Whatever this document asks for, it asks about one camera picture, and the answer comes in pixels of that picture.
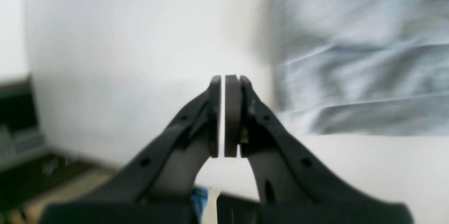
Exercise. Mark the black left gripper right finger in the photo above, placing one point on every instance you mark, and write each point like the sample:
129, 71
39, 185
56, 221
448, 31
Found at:
294, 186

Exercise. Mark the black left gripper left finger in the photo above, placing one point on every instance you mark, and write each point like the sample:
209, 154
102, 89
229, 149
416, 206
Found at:
156, 186

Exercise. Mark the grey T-shirt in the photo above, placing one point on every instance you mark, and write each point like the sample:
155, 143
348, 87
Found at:
365, 67

